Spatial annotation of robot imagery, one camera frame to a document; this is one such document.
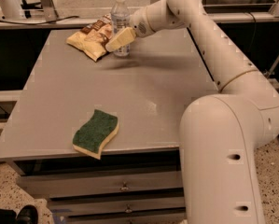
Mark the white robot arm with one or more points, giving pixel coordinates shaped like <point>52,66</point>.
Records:
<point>218,133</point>

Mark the clear blue plastic water bottle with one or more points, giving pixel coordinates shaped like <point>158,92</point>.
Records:
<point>120,16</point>

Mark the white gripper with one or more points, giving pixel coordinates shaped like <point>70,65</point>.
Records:
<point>139,22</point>

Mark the black shoe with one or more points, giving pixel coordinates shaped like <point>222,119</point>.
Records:
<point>27,215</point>

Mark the grey drawer cabinet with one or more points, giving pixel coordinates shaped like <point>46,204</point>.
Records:
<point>138,178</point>

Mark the brown yellow chip bag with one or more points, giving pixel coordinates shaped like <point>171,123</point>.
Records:
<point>92,38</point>

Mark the green yellow sponge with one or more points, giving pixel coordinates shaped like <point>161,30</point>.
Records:
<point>95,134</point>

